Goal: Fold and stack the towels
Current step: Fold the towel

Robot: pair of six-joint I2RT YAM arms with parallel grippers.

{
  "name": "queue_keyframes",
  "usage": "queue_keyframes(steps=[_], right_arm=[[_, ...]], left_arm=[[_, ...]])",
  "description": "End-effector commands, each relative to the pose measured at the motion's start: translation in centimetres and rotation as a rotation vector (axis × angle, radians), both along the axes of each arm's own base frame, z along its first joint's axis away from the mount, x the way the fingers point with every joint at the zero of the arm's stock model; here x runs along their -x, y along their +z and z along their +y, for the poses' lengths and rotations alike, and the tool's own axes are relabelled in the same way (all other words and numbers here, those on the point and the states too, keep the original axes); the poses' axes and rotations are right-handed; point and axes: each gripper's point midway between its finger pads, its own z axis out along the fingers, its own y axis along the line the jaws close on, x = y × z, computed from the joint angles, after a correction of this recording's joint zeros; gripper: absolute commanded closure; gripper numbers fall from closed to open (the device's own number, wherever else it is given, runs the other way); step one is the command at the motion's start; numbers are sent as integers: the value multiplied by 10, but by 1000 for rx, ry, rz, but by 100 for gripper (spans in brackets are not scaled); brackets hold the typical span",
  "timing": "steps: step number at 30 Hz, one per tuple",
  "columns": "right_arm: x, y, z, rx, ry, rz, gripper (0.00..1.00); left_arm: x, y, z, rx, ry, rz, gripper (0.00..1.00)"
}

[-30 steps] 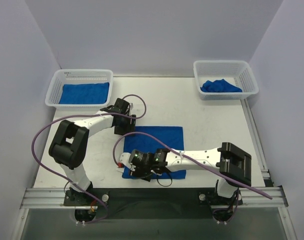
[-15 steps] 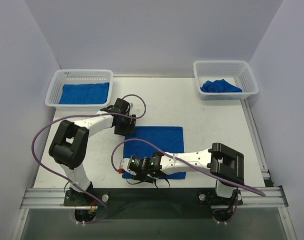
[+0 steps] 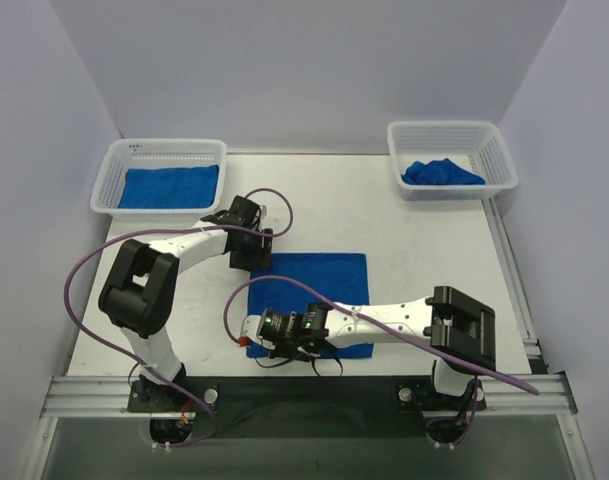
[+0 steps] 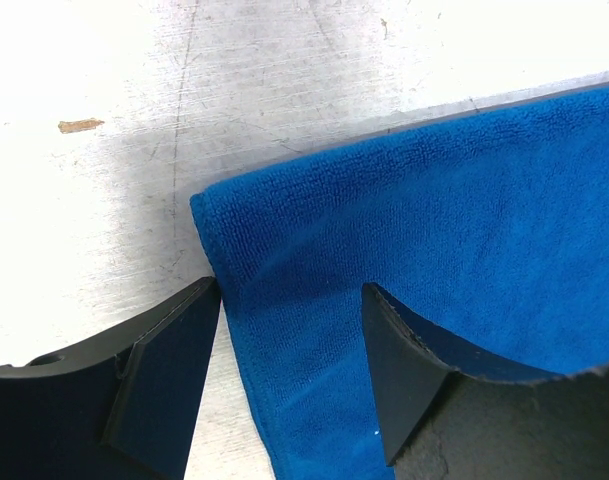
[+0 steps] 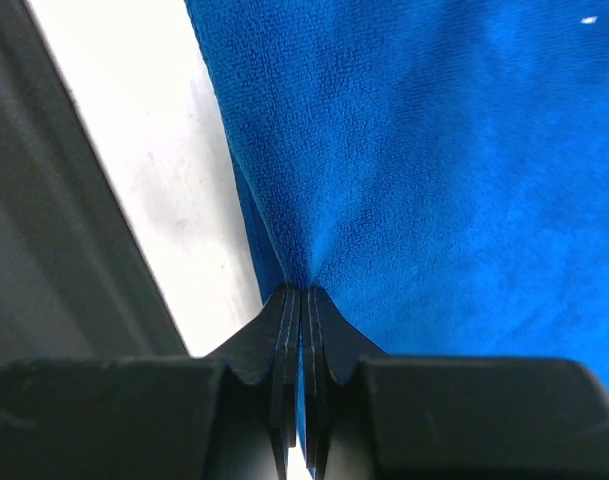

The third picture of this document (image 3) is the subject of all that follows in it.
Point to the empty white plastic basket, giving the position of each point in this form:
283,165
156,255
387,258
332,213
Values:
126,154

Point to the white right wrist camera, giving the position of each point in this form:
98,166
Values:
249,331

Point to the white basket with towels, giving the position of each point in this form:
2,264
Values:
474,146

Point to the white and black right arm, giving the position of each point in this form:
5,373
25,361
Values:
449,321

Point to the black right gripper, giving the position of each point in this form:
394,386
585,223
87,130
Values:
298,351

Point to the crumpled blue towels pile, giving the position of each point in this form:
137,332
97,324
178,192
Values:
439,173

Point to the blue towel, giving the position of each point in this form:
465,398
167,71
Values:
170,188
341,277

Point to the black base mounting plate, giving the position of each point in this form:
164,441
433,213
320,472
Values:
271,408

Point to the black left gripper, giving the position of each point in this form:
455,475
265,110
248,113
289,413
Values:
229,218

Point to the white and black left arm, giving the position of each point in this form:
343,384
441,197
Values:
139,292

